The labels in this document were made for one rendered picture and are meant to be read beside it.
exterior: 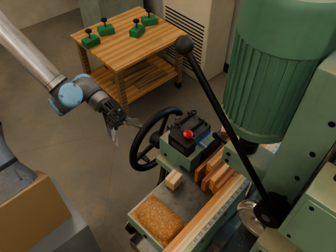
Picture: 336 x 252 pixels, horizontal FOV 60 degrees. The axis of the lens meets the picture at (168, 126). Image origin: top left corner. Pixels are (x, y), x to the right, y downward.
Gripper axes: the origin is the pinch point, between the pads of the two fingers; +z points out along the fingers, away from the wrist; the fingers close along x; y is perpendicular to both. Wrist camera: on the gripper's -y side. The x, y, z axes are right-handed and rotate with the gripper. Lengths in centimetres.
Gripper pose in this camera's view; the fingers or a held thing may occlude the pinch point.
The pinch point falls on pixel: (132, 139)
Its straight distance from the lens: 129.0
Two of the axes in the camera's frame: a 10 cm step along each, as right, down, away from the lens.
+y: 2.5, -4.4, -8.6
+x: 6.8, -5.5, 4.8
